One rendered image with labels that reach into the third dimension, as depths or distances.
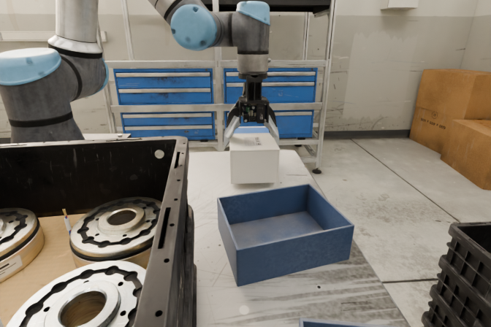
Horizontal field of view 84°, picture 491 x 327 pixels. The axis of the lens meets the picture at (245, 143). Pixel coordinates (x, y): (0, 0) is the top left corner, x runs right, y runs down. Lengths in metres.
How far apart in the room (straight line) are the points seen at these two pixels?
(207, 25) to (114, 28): 2.66
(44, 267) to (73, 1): 0.58
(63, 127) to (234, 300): 0.51
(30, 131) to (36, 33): 2.74
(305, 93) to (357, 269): 1.81
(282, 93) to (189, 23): 1.70
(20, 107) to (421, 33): 3.44
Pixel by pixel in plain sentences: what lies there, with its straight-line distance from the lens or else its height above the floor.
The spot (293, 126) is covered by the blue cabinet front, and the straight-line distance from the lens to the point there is 2.25.
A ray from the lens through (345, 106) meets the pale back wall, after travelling 3.30.
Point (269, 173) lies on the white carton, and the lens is 0.68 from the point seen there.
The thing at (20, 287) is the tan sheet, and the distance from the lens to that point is 0.36.
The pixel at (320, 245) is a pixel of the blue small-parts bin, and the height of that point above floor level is 0.74.
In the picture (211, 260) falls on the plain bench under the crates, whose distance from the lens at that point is 0.51.
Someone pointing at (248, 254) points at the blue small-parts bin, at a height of 0.76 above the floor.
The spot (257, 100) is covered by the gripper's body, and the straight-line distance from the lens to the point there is 0.65.
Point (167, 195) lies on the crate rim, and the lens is 0.24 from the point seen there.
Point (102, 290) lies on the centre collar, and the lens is 0.26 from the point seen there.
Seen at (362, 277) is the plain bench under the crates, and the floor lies 0.70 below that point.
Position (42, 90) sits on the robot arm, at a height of 0.96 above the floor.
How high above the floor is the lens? 1.05
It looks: 20 degrees down
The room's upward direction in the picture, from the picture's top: straight up
